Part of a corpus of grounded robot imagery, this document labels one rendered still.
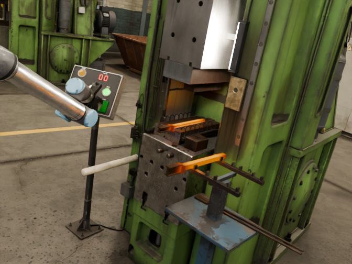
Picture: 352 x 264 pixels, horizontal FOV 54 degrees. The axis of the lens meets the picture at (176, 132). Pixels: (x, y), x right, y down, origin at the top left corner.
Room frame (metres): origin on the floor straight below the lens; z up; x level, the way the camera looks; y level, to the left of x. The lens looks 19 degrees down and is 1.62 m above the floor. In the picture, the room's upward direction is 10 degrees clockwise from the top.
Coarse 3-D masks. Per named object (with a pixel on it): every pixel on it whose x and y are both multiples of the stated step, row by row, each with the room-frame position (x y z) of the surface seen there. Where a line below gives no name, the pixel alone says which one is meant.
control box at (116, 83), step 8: (72, 72) 2.19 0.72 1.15; (88, 72) 2.18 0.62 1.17; (96, 72) 2.17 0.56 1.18; (104, 72) 2.17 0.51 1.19; (88, 80) 2.15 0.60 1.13; (96, 80) 2.14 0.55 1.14; (112, 80) 2.13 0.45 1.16; (120, 80) 2.13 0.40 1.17; (104, 88) 2.11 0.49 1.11; (112, 88) 2.11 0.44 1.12; (120, 88) 2.13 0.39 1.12; (104, 96) 2.08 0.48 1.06; (112, 96) 2.08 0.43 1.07; (120, 96) 2.15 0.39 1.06; (112, 104) 2.05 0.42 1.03; (112, 112) 2.04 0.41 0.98
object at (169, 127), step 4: (192, 120) 2.08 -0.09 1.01; (196, 120) 2.10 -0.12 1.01; (200, 120) 2.12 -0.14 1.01; (204, 120) 2.15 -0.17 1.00; (168, 124) 1.91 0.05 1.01; (172, 124) 1.94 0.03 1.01; (176, 124) 1.95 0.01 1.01; (180, 124) 1.96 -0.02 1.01; (184, 124) 1.99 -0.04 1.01; (188, 124) 2.02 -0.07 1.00; (160, 128) 1.82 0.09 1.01; (164, 128) 1.85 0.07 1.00; (168, 128) 1.88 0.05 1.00; (172, 128) 1.88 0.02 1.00; (160, 132) 1.82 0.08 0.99; (164, 132) 1.85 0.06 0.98
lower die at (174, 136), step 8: (176, 120) 2.11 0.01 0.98; (184, 120) 2.11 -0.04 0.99; (208, 120) 2.18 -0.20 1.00; (176, 128) 1.91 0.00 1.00; (192, 128) 1.97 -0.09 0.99; (200, 128) 2.02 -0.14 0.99; (208, 128) 2.09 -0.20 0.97; (216, 128) 2.17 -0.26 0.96; (160, 136) 1.95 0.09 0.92; (168, 136) 1.92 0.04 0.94; (176, 136) 1.88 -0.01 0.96; (208, 136) 2.11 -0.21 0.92
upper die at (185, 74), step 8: (168, 64) 1.97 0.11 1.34; (176, 64) 1.93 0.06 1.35; (168, 72) 1.96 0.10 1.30; (176, 72) 1.93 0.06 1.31; (184, 72) 1.89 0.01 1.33; (192, 72) 1.87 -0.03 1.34; (200, 72) 1.93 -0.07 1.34; (208, 72) 1.99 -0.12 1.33; (216, 72) 2.06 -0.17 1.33; (224, 72) 2.13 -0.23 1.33; (184, 80) 1.89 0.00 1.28; (192, 80) 1.88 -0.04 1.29; (200, 80) 1.94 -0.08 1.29; (208, 80) 2.01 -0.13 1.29; (216, 80) 2.07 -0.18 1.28; (224, 80) 2.14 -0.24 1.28
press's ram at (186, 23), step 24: (168, 0) 2.01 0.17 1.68; (192, 0) 1.91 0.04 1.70; (216, 0) 1.85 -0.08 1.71; (240, 0) 2.04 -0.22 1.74; (168, 24) 2.00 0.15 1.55; (192, 24) 1.90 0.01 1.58; (216, 24) 1.89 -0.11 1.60; (168, 48) 1.98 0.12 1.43; (192, 48) 1.88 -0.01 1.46; (216, 48) 1.93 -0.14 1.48
